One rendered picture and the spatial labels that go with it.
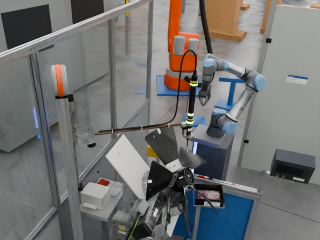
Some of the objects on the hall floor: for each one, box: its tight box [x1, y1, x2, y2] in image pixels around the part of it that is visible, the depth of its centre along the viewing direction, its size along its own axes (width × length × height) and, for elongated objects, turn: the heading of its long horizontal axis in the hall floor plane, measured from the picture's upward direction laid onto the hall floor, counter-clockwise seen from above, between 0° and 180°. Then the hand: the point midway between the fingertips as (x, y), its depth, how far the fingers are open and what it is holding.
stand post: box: [124, 201, 133, 214], centre depth 237 cm, size 4×9×115 cm, turn 157°
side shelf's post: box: [101, 220, 110, 240], centre depth 252 cm, size 4×4×83 cm
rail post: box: [243, 200, 260, 240], centre depth 266 cm, size 4×4×78 cm
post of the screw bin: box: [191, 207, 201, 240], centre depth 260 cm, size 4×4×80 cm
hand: (203, 105), depth 238 cm, fingers closed
